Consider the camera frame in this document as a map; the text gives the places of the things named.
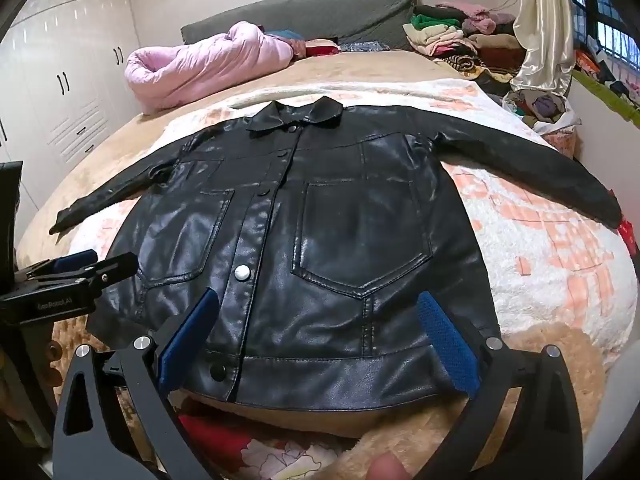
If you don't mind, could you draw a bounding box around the plastic bag of clothes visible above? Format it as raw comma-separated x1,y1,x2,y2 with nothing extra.
502,86,583,137

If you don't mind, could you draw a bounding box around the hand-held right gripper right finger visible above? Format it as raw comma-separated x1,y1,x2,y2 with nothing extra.
416,290,585,480

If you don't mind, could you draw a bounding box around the pink quilt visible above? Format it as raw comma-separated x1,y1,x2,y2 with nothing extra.
125,21,295,113

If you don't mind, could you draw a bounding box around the pile of folded clothes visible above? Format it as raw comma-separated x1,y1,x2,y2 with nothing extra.
402,2,531,96

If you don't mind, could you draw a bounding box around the cream satin curtain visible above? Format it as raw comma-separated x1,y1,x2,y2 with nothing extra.
510,0,576,95

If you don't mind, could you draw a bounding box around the red floral cloth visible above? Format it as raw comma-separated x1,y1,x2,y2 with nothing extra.
176,400,363,480

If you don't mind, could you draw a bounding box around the white blanket with orange print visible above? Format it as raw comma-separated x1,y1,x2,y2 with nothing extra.
97,80,638,361

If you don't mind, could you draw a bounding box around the window with bars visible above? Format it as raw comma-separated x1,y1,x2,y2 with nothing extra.
560,0,640,61

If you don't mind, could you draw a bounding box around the red cloth item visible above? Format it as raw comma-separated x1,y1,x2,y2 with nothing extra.
616,214,640,257

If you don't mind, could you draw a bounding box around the tan bed cover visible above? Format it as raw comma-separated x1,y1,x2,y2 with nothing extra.
15,51,496,261

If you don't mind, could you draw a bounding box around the pink patterned box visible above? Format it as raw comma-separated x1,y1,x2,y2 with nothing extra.
544,129,579,162

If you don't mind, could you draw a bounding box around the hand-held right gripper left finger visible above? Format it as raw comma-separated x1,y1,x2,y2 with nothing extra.
52,287,219,480

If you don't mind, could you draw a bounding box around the white wardrobe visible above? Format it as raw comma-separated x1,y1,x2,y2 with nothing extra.
0,0,143,221

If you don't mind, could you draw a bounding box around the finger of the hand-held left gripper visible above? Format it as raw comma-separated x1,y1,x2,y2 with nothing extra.
30,253,139,288
12,249,99,282

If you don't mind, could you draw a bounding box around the person's right hand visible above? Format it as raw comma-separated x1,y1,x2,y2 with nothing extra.
366,454,410,480

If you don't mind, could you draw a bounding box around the brown plush blanket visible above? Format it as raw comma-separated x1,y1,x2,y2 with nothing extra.
0,317,608,480

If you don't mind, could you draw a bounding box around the black leather jacket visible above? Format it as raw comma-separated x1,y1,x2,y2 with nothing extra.
49,99,623,408

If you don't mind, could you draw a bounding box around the grey headboard cushion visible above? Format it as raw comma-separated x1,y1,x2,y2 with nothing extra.
181,0,418,52

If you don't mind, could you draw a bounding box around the green cloth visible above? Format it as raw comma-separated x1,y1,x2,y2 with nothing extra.
571,67,640,127

